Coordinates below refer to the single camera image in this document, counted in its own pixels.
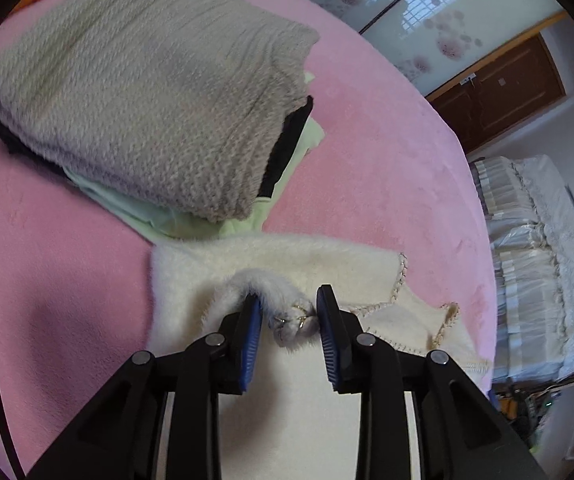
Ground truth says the lace covered furniture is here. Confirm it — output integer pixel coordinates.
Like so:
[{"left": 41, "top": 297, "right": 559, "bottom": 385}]
[{"left": 469, "top": 155, "right": 574, "bottom": 386}]

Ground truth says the floral sliding door wardrobe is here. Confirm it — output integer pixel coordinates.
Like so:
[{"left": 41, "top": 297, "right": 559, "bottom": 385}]
[{"left": 277, "top": 0, "right": 568, "bottom": 96}]

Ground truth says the brown wooden door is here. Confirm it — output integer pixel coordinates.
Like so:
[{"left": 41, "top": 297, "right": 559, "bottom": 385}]
[{"left": 424, "top": 35, "right": 568, "bottom": 153}]

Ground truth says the pink bed blanket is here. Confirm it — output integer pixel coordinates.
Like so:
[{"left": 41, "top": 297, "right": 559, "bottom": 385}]
[{"left": 0, "top": 0, "right": 498, "bottom": 480}]

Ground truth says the white fuzzy cardigan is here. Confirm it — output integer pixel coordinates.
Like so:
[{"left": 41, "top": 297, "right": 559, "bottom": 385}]
[{"left": 148, "top": 232, "right": 492, "bottom": 480}]

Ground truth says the black folded garment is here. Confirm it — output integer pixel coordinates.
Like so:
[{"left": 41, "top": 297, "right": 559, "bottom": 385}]
[{"left": 0, "top": 95, "right": 314, "bottom": 198}]

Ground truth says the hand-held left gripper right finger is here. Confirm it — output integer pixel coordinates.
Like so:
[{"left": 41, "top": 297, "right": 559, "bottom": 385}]
[{"left": 315, "top": 284, "right": 550, "bottom": 480}]

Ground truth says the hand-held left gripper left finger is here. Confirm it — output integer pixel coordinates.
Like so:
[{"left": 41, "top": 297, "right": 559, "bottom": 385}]
[{"left": 24, "top": 294, "right": 263, "bottom": 480}]

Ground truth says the light green folded garment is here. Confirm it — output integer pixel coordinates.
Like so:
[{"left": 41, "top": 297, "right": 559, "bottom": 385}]
[{"left": 64, "top": 72, "right": 325, "bottom": 241}]

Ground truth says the grey knitted sweater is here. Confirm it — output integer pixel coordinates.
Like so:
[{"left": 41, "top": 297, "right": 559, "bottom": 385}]
[{"left": 0, "top": 0, "right": 320, "bottom": 223}]

